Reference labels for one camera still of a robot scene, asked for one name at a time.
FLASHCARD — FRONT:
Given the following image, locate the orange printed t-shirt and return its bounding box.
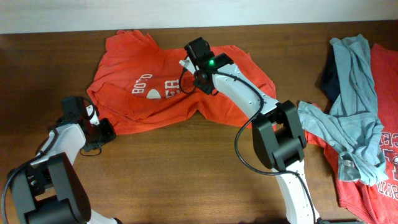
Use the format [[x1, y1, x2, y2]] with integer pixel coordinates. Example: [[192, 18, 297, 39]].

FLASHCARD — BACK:
[[87, 30, 276, 135]]

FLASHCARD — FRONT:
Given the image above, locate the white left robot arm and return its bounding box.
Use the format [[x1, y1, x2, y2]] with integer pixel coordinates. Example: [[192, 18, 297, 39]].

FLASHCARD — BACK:
[[4, 118, 120, 224]]

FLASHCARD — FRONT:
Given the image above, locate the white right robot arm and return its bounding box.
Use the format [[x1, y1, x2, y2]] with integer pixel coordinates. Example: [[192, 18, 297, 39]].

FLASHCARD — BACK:
[[187, 53, 320, 223]]

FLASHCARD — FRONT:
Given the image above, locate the dark navy garment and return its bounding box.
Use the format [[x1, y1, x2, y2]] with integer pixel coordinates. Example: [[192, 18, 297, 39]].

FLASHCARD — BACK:
[[319, 47, 340, 114]]

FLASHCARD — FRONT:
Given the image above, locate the light blue grey t-shirt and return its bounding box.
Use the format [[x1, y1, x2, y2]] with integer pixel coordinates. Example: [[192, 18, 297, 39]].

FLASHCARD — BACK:
[[298, 34, 388, 186]]

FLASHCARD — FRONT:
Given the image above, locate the red printed t-shirt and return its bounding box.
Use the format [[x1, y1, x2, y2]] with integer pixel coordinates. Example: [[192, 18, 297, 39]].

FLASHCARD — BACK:
[[305, 44, 397, 223]]

